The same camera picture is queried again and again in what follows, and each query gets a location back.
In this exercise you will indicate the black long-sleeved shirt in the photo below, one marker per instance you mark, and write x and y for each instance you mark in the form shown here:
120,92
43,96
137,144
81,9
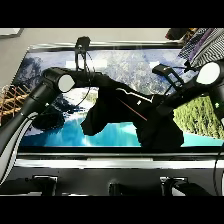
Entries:
160,130

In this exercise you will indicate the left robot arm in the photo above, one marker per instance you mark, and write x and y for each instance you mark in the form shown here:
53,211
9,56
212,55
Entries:
43,93

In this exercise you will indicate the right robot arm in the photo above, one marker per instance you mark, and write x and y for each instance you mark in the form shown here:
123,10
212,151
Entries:
186,90

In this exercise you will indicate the dark brown garment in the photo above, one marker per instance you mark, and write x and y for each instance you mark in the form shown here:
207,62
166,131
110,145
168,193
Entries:
175,33

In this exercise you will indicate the black and white checked garment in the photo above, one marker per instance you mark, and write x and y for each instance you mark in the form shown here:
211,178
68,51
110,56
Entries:
191,46

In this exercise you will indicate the purple garment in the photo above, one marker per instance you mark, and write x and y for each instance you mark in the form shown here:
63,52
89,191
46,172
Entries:
204,39

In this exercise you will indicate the black and white striped garment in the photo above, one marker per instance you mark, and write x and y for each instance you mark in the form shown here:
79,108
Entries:
213,46

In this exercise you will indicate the silver frame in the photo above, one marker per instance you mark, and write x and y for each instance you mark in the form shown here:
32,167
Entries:
100,163

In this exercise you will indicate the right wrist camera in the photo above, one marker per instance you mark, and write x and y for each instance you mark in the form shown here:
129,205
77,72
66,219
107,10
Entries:
166,71

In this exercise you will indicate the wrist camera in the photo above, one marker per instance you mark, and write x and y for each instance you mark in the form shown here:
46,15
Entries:
82,45
166,71

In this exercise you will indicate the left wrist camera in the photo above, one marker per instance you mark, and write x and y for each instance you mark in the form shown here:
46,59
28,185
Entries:
82,45

